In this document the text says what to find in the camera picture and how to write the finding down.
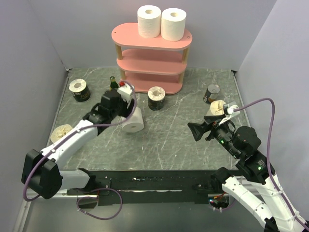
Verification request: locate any black wrapped tissue roll left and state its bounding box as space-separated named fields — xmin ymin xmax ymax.
xmin=69 ymin=79 xmax=91 ymax=102

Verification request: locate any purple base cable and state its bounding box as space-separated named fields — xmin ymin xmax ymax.
xmin=76 ymin=188 xmax=124 ymax=220

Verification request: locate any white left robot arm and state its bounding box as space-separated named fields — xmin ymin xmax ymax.
xmin=21 ymin=87 xmax=137 ymax=202

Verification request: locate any pink three tier shelf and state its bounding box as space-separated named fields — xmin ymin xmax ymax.
xmin=112 ymin=23 xmax=192 ymax=95

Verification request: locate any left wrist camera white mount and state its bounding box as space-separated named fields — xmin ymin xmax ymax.
xmin=117 ymin=84 xmax=135 ymax=109

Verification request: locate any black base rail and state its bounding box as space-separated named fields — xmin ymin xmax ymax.
xmin=66 ymin=169 xmax=242 ymax=207

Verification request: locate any tin can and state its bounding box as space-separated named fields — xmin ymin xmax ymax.
xmin=203 ymin=84 xmax=220 ymax=103

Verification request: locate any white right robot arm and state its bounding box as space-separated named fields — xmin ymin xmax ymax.
xmin=187 ymin=116 xmax=309 ymax=232

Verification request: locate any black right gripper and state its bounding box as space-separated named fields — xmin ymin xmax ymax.
xmin=186 ymin=113 xmax=240 ymax=158

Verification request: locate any green glass bottle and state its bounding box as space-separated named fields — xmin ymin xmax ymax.
xmin=110 ymin=76 xmax=119 ymax=90

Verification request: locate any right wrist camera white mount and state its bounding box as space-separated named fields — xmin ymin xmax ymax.
xmin=219 ymin=101 xmax=240 ymax=126

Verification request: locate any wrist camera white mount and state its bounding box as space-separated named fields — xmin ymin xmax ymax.
xmin=117 ymin=84 xmax=135 ymax=109
xmin=219 ymin=101 xmax=240 ymax=126

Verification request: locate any white paper towel roll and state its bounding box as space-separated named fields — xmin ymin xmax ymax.
xmin=161 ymin=8 xmax=187 ymax=41
xmin=137 ymin=5 xmax=161 ymax=38
xmin=121 ymin=107 xmax=144 ymax=133

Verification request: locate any beige wrapped roll right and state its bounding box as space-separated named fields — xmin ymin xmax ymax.
xmin=206 ymin=100 xmax=226 ymax=116

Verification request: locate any beige wrapped roll left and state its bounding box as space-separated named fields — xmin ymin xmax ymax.
xmin=50 ymin=124 xmax=73 ymax=143

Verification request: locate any beige wrapped roll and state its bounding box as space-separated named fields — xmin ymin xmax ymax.
xmin=206 ymin=100 xmax=226 ymax=116
xmin=50 ymin=124 xmax=73 ymax=143

